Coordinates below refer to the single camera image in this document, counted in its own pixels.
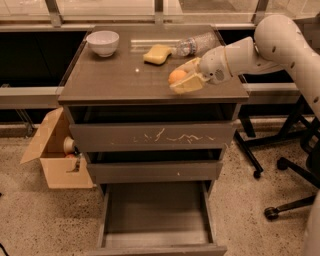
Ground grey middle drawer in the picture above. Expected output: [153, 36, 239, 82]
[87, 149, 222, 184]

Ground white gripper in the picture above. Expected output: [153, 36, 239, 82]
[170, 46, 232, 94]

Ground yellow sponge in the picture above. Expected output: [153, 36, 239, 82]
[143, 44, 171, 65]

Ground clear plastic water bottle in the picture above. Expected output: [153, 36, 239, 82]
[172, 32, 216, 57]

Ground black table stand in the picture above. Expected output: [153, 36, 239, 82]
[234, 96, 310, 179]

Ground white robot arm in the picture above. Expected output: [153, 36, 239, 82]
[169, 15, 320, 256]

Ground white round item in box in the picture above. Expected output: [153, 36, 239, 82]
[63, 136, 75, 155]

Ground grey drawer cabinet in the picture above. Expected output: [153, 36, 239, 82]
[58, 23, 250, 198]

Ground grey top drawer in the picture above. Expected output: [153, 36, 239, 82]
[70, 121, 235, 152]

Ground white ceramic bowl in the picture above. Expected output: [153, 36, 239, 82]
[86, 31, 120, 57]

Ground grey open bottom drawer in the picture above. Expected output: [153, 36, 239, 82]
[87, 181, 227, 256]

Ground orange fruit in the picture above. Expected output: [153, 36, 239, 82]
[168, 70, 187, 84]

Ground open cardboard box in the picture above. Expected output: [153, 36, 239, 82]
[21, 108, 93, 189]

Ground black office chair base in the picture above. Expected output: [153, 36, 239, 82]
[264, 133, 320, 221]

